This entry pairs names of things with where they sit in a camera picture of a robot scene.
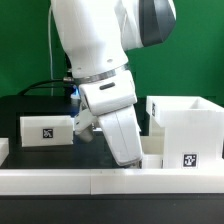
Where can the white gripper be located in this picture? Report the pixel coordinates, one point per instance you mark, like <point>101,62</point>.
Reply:
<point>121,132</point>

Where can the white drawer box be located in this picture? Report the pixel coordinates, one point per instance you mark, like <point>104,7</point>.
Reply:
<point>152,152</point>
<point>46,130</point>

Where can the white drawer cabinet frame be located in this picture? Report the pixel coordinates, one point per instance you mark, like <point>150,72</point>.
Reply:
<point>193,131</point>

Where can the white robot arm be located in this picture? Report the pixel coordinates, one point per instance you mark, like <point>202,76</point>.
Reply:
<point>96,34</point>

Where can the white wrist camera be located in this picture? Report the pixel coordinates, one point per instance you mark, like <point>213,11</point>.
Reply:
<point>109,95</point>

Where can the white left fence rail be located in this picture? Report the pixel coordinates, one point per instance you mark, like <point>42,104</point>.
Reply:
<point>4,149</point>

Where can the white fence rail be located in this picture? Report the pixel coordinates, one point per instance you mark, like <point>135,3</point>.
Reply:
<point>114,181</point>
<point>4,149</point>

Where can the white front fence rail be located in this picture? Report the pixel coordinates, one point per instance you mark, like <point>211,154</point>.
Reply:
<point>114,181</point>

